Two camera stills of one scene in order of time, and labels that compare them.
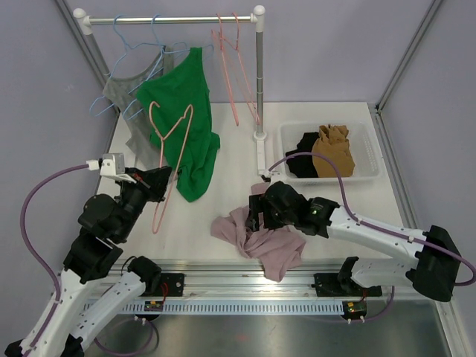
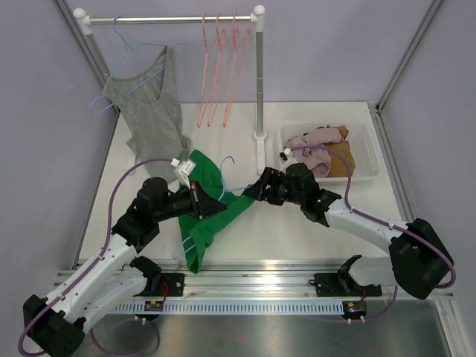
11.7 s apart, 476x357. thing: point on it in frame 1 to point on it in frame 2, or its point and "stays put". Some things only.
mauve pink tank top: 280,250 to 312,149
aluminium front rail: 227,280 stays put
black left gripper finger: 158,175 to 204,199
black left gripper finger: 158,190 to 208,207
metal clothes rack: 85,19 stays put
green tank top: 177,100 to 197,234
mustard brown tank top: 332,143 stays put
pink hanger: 253,109 to 239,40
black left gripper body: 139,193 to 193,185
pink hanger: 158,221 to 207,50
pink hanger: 219,42 to 219,42
